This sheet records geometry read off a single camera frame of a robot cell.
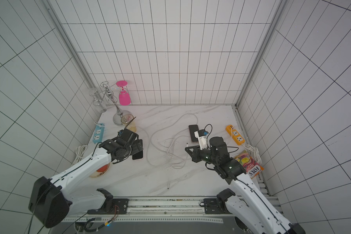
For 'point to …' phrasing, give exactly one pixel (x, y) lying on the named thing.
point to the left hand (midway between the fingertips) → (132, 151)
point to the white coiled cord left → (79, 151)
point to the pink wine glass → (124, 99)
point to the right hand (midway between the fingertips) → (181, 150)
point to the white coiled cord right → (254, 152)
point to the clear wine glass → (97, 102)
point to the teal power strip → (99, 133)
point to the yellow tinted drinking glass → (131, 126)
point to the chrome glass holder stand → (112, 100)
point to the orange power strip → (236, 137)
